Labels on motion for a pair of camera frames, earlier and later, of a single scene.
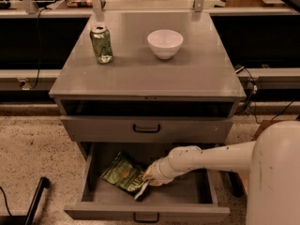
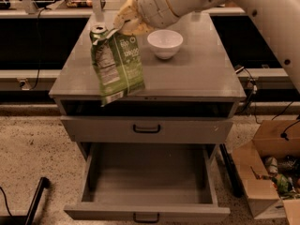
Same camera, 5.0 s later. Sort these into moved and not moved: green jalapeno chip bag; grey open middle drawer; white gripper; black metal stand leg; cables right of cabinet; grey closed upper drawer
Moved: white gripper; green jalapeno chip bag
Not moved: black metal stand leg; grey open middle drawer; grey closed upper drawer; cables right of cabinet
